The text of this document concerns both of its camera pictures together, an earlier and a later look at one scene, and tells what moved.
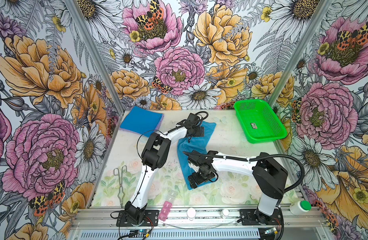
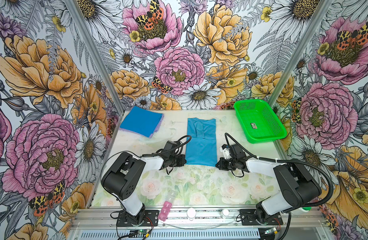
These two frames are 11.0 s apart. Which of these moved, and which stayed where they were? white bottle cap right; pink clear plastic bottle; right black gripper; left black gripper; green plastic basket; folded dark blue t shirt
Moved: right black gripper; left black gripper
Stayed: folded dark blue t shirt; green plastic basket; pink clear plastic bottle; white bottle cap right
